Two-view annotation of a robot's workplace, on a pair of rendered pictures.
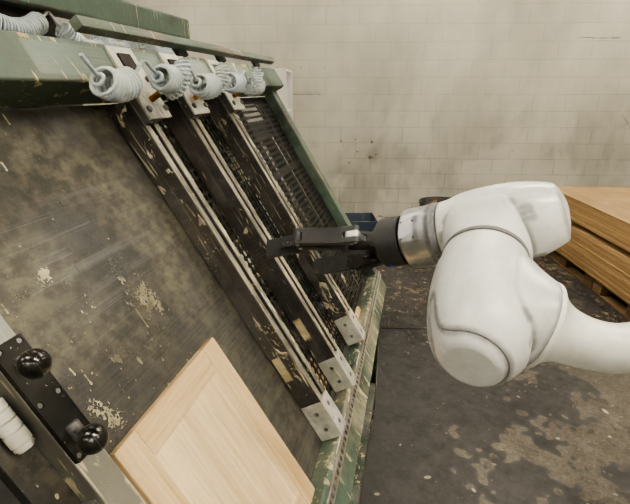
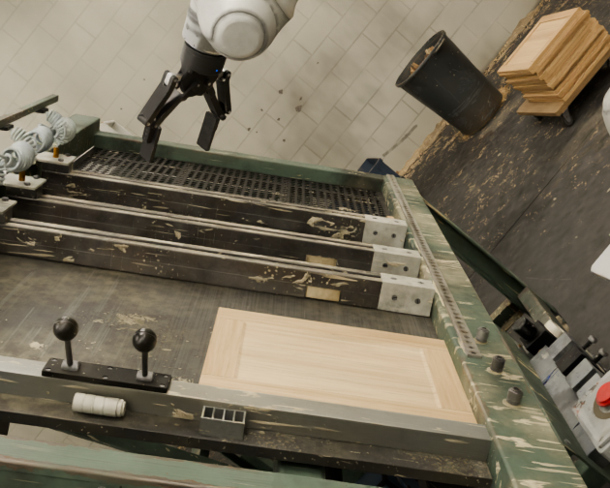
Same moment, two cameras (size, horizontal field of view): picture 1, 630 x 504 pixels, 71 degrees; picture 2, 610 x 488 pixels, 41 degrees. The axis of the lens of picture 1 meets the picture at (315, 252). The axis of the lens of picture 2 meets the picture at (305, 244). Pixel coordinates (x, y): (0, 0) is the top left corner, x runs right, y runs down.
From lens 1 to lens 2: 0.84 m
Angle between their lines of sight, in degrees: 9
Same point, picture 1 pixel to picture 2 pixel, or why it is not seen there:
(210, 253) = (157, 264)
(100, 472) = (191, 390)
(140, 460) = (224, 383)
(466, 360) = (234, 37)
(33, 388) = (90, 373)
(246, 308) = (234, 275)
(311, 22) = (79, 54)
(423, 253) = not seen: hidden behind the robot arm
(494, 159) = not seen: outside the picture
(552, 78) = not seen: outside the picture
